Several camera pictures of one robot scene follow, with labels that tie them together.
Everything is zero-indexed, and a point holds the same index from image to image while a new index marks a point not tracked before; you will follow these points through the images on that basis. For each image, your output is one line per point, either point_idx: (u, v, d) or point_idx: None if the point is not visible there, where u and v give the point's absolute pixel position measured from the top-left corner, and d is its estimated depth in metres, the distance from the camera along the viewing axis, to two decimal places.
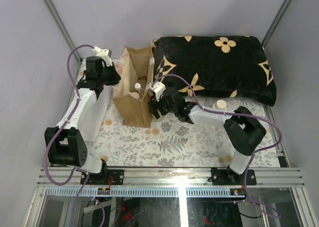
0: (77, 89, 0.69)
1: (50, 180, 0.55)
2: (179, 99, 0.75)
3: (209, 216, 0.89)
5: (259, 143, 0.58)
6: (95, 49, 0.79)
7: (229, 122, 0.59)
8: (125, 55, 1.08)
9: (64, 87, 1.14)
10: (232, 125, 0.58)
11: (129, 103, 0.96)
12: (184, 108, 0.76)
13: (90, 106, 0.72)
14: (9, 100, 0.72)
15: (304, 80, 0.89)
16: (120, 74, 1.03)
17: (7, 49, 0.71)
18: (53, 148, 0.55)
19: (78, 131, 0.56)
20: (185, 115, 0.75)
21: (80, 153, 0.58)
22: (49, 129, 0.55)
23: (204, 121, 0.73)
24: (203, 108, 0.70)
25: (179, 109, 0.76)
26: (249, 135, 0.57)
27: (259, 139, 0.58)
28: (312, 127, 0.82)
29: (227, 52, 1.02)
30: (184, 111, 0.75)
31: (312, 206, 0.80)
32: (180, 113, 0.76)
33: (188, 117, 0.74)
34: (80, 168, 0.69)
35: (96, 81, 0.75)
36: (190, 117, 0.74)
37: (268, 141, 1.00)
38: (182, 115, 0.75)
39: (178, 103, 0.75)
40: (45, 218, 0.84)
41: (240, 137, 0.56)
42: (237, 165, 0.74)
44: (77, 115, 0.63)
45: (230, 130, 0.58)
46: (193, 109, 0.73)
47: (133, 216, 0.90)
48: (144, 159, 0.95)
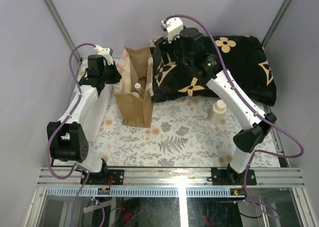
0: (79, 86, 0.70)
1: (53, 174, 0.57)
2: (199, 47, 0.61)
3: (209, 216, 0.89)
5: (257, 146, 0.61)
6: (96, 49, 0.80)
7: (256, 128, 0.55)
8: (124, 56, 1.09)
9: (64, 87, 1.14)
10: (255, 131, 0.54)
11: (130, 102, 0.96)
12: (207, 62, 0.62)
13: (91, 104, 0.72)
14: (9, 100, 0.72)
15: (304, 80, 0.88)
16: (120, 73, 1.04)
17: (7, 49, 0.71)
18: (55, 142, 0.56)
19: (79, 126, 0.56)
20: (204, 69, 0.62)
21: (82, 148, 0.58)
22: (51, 124, 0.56)
23: (221, 94, 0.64)
24: (234, 87, 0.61)
25: (196, 60, 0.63)
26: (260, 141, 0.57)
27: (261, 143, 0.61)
28: (312, 128, 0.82)
29: (227, 52, 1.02)
30: (205, 66, 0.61)
31: (312, 207, 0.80)
32: (197, 66, 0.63)
33: (206, 72, 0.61)
34: (81, 166, 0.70)
35: (97, 79, 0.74)
36: (211, 82, 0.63)
37: (268, 141, 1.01)
38: (199, 68, 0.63)
39: (198, 52, 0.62)
40: (45, 218, 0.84)
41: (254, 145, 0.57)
42: (237, 165, 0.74)
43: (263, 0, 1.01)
44: (79, 111, 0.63)
45: (251, 132, 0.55)
46: (220, 77, 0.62)
47: (133, 216, 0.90)
48: (144, 159, 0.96)
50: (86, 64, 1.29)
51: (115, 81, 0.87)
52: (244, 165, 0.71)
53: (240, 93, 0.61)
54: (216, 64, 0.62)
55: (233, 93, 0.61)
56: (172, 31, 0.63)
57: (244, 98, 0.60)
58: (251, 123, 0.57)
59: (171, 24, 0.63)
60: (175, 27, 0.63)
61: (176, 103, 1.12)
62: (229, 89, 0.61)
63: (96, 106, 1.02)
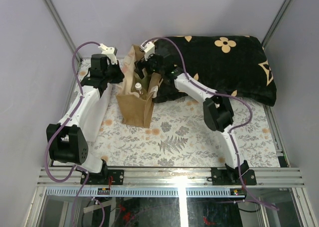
0: (81, 87, 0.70)
1: (50, 177, 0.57)
2: (168, 61, 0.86)
3: (209, 217, 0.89)
5: (225, 123, 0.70)
6: (101, 47, 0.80)
7: (208, 100, 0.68)
8: (130, 54, 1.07)
9: (64, 87, 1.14)
10: (209, 102, 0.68)
11: (130, 102, 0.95)
12: (171, 71, 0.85)
13: (92, 105, 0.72)
14: (9, 101, 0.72)
15: (304, 80, 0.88)
16: (124, 72, 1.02)
17: (7, 49, 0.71)
18: (54, 144, 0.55)
19: (79, 129, 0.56)
20: (170, 77, 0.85)
21: (81, 151, 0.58)
22: (51, 126, 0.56)
23: (186, 89, 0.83)
24: (189, 79, 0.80)
25: (166, 71, 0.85)
26: (220, 113, 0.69)
27: (227, 119, 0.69)
28: (313, 127, 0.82)
29: (227, 52, 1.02)
30: (171, 75, 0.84)
31: (312, 206, 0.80)
32: (166, 75, 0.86)
33: (173, 80, 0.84)
34: (81, 167, 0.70)
35: (99, 79, 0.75)
36: (175, 82, 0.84)
37: (268, 141, 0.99)
38: (168, 77, 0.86)
39: (167, 65, 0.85)
40: (45, 218, 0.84)
41: (213, 115, 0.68)
42: (230, 159, 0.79)
43: None
44: (79, 113, 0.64)
45: (207, 106, 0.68)
46: (181, 76, 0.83)
47: (133, 216, 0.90)
48: (144, 159, 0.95)
50: (86, 64, 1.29)
51: (117, 80, 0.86)
52: (234, 158, 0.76)
53: (196, 82, 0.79)
54: (178, 71, 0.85)
55: (190, 84, 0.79)
56: (148, 51, 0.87)
57: (199, 84, 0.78)
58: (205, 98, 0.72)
59: (147, 47, 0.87)
60: (150, 48, 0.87)
61: (176, 103, 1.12)
62: (187, 82, 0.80)
63: (97, 106, 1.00)
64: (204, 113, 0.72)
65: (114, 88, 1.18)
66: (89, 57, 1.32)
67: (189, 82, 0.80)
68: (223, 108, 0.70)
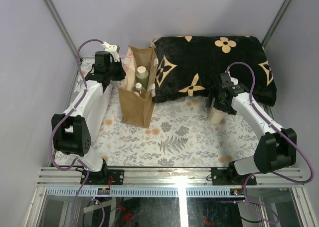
0: (84, 81, 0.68)
1: (58, 169, 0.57)
2: (227, 81, 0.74)
3: (209, 216, 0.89)
5: (278, 168, 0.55)
6: (104, 45, 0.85)
7: (270, 137, 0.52)
8: (128, 55, 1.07)
9: (64, 87, 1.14)
10: (269, 141, 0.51)
11: (131, 100, 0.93)
12: (232, 87, 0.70)
13: (96, 98, 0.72)
14: (9, 101, 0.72)
15: (304, 80, 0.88)
16: (125, 71, 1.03)
17: (7, 49, 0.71)
18: (59, 133, 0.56)
19: (83, 119, 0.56)
20: (228, 92, 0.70)
21: (85, 141, 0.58)
22: (56, 116, 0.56)
23: (242, 113, 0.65)
24: (252, 102, 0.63)
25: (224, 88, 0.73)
26: (277, 159, 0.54)
27: (282, 164, 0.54)
28: (313, 128, 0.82)
29: (227, 52, 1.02)
30: (229, 88, 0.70)
31: (312, 206, 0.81)
32: (224, 90, 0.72)
33: (230, 94, 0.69)
34: (82, 162, 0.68)
35: (103, 75, 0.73)
36: (233, 100, 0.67)
37: None
38: (226, 92, 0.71)
39: (225, 83, 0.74)
40: (45, 218, 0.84)
41: (270, 156, 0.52)
42: (240, 168, 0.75)
43: (263, 0, 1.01)
44: (83, 104, 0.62)
45: (263, 142, 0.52)
46: (241, 95, 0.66)
47: (133, 216, 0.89)
48: (144, 159, 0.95)
50: (86, 64, 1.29)
51: (119, 78, 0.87)
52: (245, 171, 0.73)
53: (259, 109, 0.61)
54: (239, 88, 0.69)
55: (251, 109, 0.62)
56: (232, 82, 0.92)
57: (262, 113, 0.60)
58: (265, 132, 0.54)
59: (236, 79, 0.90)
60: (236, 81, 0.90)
61: (176, 103, 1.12)
62: (247, 105, 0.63)
63: (98, 106, 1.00)
64: (258, 147, 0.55)
65: (114, 88, 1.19)
66: (89, 57, 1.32)
67: (249, 106, 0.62)
68: (282, 152, 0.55)
